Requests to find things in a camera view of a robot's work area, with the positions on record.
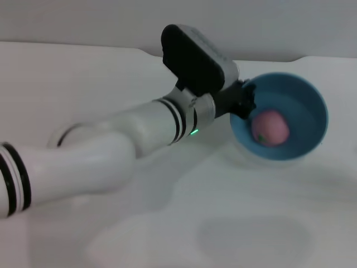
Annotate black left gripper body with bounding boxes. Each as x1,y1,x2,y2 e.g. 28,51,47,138
213,79,249,118

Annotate pink toy peach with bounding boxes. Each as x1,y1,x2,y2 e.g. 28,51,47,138
250,109,290,146

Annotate blue bowl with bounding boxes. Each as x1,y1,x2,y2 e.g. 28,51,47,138
229,71,329,162

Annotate black and silver left wrist camera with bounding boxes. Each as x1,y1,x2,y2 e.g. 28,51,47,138
161,24,241,97

